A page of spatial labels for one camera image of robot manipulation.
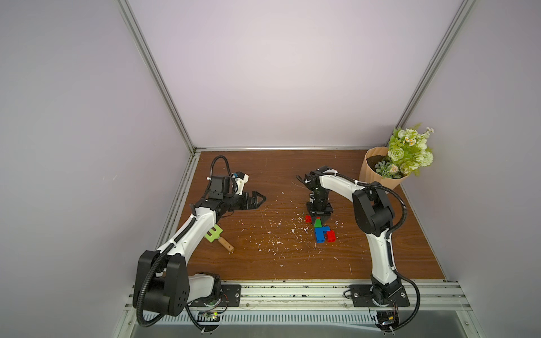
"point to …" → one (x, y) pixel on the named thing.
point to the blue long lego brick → (325, 229)
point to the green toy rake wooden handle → (214, 234)
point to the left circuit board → (208, 316)
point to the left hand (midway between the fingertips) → (260, 198)
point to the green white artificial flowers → (407, 153)
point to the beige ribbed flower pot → (368, 172)
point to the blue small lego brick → (320, 235)
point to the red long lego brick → (308, 219)
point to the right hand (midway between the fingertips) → (317, 221)
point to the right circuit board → (387, 318)
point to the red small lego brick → (331, 236)
